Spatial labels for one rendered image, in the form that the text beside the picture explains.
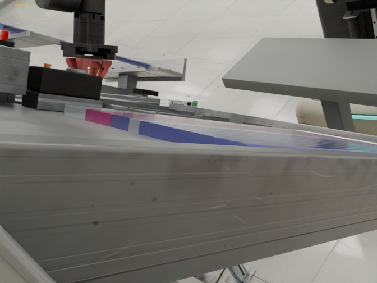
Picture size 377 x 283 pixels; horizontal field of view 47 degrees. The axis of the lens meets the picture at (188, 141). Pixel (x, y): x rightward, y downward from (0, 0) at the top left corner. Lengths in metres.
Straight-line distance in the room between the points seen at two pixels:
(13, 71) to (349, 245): 1.28
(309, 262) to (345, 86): 0.64
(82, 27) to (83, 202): 0.68
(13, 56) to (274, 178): 0.33
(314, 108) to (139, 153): 1.53
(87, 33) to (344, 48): 0.77
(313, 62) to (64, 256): 1.17
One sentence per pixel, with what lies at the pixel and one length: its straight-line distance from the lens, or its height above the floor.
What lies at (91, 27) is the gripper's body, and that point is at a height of 1.03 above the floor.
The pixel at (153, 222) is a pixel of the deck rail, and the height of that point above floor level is 1.12.
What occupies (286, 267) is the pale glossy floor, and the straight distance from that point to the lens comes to 1.55.
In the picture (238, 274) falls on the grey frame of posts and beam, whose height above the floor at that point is 0.04.
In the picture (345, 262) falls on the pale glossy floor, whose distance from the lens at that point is 1.52.
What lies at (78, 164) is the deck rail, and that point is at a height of 1.17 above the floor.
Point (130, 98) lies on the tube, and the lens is 0.90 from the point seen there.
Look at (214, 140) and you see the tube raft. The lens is 0.30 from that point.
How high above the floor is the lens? 1.24
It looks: 33 degrees down
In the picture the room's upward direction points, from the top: 27 degrees counter-clockwise
